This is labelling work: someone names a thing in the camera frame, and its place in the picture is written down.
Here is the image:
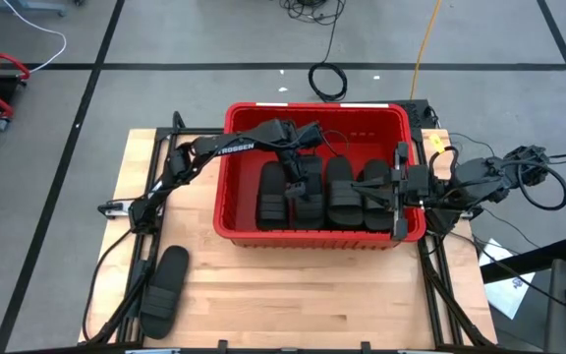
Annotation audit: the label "grey desk foot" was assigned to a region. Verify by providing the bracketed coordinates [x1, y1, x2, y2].
[0, 0, 86, 16]

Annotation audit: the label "black foam slide sandal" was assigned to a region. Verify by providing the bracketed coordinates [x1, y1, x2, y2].
[139, 245, 191, 340]
[255, 160, 290, 231]
[290, 154, 325, 231]
[324, 155, 366, 228]
[360, 157, 396, 232]

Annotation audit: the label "coiled black cable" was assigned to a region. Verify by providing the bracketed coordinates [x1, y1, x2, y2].
[308, 14, 350, 102]

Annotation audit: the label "black power box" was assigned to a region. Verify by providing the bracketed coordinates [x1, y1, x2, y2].
[400, 98, 435, 131]

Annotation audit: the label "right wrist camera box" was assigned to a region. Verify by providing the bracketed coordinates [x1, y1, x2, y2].
[407, 164, 432, 207]

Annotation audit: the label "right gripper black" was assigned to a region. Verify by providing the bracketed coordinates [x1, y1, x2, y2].
[351, 141, 411, 242]

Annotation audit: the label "thin black floor cable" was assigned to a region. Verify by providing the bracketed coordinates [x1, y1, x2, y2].
[448, 132, 566, 172]

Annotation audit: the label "red plastic bin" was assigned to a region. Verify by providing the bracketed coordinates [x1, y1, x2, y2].
[212, 101, 427, 250]

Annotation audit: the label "black beam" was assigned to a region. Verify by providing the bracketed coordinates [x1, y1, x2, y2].
[479, 236, 566, 286]

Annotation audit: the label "yellow floor cable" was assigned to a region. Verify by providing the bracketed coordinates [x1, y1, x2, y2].
[409, 0, 444, 101]

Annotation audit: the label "white paper sheet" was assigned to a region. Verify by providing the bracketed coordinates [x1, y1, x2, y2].
[478, 237, 538, 322]

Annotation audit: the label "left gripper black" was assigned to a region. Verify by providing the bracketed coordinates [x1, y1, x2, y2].
[275, 146, 311, 201]

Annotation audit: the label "tangled black cables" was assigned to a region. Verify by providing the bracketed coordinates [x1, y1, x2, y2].
[279, 0, 349, 27]

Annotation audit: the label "white floor cable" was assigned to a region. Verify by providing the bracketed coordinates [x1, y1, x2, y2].
[1, 0, 68, 74]

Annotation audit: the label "black aluminium rig frame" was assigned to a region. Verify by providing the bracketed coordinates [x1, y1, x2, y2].
[408, 126, 498, 348]
[80, 110, 226, 346]

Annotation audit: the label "black looping cable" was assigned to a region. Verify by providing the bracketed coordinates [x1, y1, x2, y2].
[82, 228, 135, 343]

